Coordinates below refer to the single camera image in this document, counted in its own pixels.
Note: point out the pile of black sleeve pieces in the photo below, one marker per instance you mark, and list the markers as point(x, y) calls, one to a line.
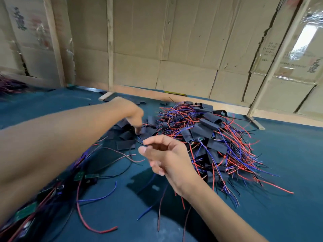
point(123, 134)

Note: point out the yellow strip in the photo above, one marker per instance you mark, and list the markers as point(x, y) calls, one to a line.
point(175, 93)

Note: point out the pale slanted wooden post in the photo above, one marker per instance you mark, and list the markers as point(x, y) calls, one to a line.
point(277, 53)

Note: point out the person's left forearm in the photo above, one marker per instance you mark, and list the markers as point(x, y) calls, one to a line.
point(45, 148)

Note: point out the wide wooden post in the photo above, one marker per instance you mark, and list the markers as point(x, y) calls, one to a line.
point(54, 42)

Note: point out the person's right hand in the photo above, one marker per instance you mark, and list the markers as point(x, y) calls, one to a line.
point(171, 161)

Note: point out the person's left hand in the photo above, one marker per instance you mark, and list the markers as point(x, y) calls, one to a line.
point(128, 111)

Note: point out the pile of sleeved wired boards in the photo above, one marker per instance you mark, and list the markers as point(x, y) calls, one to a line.
point(212, 133)

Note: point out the wooden ledge board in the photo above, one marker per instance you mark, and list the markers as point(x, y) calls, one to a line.
point(287, 116)

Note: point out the thin wooden post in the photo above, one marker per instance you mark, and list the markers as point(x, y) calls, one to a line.
point(110, 42)

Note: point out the clear plastic sheet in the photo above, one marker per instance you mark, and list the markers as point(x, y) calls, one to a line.
point(303, 37)

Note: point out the pile of unsleeved wired boards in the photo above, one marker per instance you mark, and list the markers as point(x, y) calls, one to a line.
point(26, 211)

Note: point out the person's right forearm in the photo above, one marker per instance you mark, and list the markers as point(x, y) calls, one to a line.
point(222, 219)

